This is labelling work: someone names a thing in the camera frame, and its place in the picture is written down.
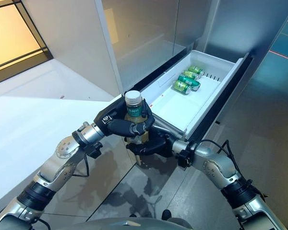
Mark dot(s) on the grey tall side panel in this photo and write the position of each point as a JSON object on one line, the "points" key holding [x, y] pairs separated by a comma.
{"points": [[240, 28]]}

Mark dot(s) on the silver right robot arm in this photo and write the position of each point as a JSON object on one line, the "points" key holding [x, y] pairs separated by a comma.
{"points": [[220, 167]]}

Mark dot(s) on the black right robot foot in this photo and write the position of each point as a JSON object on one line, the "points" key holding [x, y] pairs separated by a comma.
{"points": [[166, 214]]}

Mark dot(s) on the white fridge drawer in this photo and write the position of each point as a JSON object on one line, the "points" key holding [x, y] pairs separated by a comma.
{"points": [[182, 107]]}

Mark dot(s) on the white counter cabinet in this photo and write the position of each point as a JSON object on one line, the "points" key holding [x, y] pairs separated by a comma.
{"points": [[26, 124]]}

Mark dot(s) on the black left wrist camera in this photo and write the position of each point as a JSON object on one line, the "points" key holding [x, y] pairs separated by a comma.
{"points": [[94, 149]]}

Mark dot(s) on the black framed window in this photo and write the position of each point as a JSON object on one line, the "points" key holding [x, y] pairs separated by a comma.
{"points": [[12, 36]]}

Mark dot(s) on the stainless steel fridge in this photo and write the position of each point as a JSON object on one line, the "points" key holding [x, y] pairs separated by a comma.
{"points": [[146, 31]]}

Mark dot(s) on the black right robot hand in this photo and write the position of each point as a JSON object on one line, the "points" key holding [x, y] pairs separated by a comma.
{"points": [[158, 146]]}

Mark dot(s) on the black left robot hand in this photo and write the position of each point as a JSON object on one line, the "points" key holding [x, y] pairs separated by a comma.
{"points": [[121, 125]]}

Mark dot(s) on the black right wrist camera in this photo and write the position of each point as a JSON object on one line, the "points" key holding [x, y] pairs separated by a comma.
{"points": [[184, 158]]}

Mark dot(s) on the green drink can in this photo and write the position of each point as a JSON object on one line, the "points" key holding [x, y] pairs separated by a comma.
{"points": [[181, 87], [196, 70], [188, 82], [190, 74]]}

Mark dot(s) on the white tall partition panel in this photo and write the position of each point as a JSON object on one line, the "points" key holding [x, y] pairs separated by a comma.
{"points": [[76, 43]]}

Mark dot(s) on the yellow tea bottle green label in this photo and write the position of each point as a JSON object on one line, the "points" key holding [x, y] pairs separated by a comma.
{"points": [[134, 105]]}

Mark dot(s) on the grey robot torso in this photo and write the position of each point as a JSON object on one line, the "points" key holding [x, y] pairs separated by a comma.
{"points": [[124, 224]]}

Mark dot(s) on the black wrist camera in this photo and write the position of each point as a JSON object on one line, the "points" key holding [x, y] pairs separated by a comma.
{"points": [[94, 149], [184, 158]]}

